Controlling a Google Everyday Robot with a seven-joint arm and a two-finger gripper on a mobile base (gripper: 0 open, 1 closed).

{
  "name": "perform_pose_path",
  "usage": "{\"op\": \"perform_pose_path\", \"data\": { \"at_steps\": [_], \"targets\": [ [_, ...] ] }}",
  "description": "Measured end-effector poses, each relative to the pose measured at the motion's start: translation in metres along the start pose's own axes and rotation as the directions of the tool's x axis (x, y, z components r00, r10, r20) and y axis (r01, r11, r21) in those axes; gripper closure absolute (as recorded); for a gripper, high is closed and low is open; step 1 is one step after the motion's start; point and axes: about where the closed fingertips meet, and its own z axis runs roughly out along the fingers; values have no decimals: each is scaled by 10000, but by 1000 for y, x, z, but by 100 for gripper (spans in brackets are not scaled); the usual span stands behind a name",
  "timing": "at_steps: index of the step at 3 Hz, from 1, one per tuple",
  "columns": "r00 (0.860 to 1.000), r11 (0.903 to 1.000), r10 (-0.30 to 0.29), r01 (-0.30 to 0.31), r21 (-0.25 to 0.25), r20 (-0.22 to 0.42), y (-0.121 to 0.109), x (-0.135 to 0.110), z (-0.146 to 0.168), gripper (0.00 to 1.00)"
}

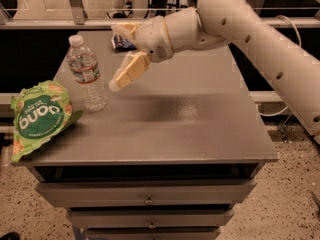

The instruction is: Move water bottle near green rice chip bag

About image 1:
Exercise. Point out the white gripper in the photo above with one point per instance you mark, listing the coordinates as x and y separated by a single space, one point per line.
154 39

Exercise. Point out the clear plastic water bottle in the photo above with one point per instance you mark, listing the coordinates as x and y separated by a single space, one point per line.
83 64

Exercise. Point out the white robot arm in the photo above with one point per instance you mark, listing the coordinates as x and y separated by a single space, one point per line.
293 73

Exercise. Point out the dark blue chip bag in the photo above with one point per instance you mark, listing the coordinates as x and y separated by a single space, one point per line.
120 43

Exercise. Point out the green rice chip bag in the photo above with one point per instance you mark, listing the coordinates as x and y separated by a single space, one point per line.
41 112

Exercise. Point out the grey drawer cabinet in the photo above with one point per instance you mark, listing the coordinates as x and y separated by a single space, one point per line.
189 119

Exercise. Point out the top grey drawer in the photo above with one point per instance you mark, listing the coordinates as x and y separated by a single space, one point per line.
80 195

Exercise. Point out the grey drawer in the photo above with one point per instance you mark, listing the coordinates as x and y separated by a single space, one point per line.
156 234
151 219
80 195

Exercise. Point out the middle grey drawer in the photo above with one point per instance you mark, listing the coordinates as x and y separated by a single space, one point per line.
151 219

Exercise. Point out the bottom grey drawer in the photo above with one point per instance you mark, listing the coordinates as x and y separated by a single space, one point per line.
156 234

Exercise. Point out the black shoe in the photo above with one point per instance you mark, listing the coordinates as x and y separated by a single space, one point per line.
10 236

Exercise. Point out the metal railing frame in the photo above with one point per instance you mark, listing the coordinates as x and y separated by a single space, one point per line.
97 14

